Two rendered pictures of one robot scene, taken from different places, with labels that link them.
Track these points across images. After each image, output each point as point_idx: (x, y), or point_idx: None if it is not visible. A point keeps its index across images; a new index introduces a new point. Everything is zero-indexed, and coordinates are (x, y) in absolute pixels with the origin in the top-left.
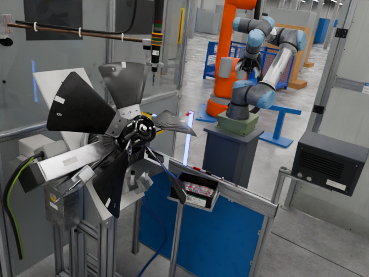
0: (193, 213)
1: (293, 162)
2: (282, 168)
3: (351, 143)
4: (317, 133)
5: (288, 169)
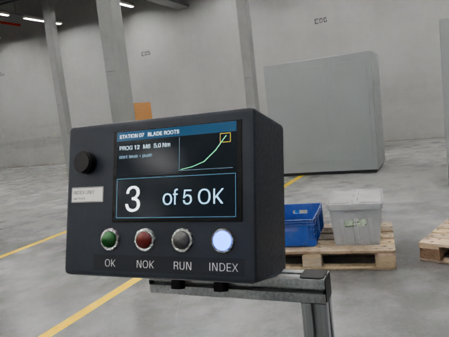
0: None
1: (284, 214)
2: (318, 269)
3: (113, 123)
4: (213, 111)
5: (296, 275)
